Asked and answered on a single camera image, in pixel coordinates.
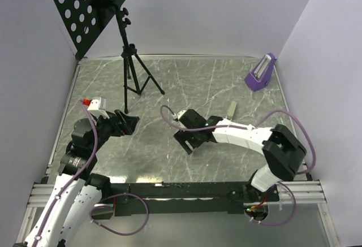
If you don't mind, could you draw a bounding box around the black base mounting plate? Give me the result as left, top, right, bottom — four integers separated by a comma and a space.
101, 181, 279, 216

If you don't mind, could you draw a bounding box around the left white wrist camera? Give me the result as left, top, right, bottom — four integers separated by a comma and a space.
80, 97, 109, 118

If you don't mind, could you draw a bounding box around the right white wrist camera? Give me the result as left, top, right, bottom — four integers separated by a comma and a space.
172, 110, 187, 122

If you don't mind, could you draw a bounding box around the purple metronome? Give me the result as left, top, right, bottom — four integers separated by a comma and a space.
244, 53, 276, 92

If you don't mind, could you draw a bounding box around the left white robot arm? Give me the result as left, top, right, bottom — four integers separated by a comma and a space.
15, 110, 140, 246

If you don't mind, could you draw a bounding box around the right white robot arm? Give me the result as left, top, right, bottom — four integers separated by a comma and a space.
174, 109, 307, 201

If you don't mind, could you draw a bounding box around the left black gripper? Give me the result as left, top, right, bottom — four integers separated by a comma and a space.
89, 109, 139, 153

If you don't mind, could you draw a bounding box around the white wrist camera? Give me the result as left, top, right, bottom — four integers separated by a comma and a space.
80, 97, 109, 118
172, 110, 187, 122

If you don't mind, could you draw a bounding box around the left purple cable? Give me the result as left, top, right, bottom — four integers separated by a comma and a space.
31, 101, 150, 244

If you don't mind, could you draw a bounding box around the black perforated music stand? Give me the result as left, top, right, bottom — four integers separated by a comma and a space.
53, 0, 161, 98

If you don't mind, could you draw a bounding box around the aluminium rail frame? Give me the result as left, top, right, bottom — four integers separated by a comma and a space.
14, 181, 340, 247

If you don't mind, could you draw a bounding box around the beige white stapler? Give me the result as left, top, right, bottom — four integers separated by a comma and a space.
226, 101, 237, 120

